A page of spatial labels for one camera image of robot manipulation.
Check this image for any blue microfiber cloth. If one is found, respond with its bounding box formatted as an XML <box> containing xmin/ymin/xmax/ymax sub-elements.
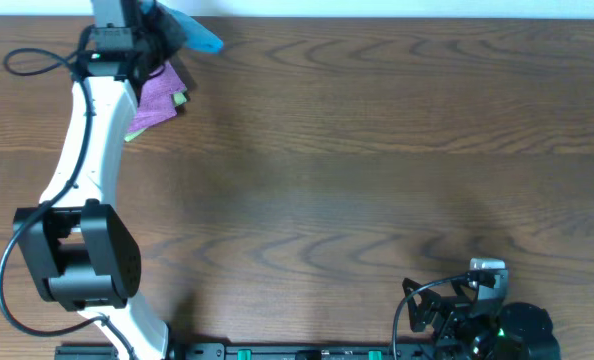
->
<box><xmin>140</xmin><ymin>0</ymin><xmax>224</xmax><ymax>54</ymax></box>

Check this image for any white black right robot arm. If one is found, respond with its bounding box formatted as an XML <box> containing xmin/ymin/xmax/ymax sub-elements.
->
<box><xmin>396</xmin><ymin>275</ymin><xmax>562</xmax><ymax>360</ymax></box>

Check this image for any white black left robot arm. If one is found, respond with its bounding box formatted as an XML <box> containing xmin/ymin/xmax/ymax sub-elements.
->
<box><xmin>10</xmin><ymin>1</ymin><xmax>186</xmax><ymax>359</ymax></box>

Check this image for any green folded cloth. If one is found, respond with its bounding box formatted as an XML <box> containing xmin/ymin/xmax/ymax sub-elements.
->
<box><xmin>124</xmin><ymin>92</ymin><xmax>188</xmax><ymax>142</ymax></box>

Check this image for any purple folded cloth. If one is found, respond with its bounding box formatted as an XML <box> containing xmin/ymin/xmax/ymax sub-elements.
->
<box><xmin>127</xmin><ymin>62</ymin><xmax>187</xmax><ymax>135</ymax></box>

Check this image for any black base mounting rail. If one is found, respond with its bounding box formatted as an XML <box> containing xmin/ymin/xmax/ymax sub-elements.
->
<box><xmin>54</xmin><ymin>341</ymin><xmax>443</xmax><ymax>360</ymax></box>

